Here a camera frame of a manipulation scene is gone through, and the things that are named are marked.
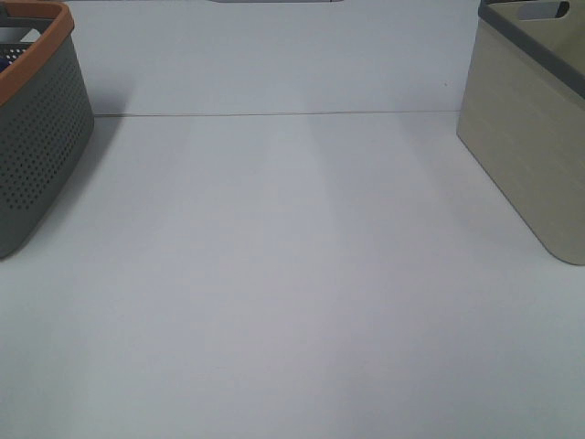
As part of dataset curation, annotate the grey perforated basket orange rim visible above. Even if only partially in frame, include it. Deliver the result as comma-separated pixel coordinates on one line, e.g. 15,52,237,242
1,1,94,258

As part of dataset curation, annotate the beige bin grey rim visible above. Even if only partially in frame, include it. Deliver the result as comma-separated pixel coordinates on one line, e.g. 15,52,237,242
456,1,584,266

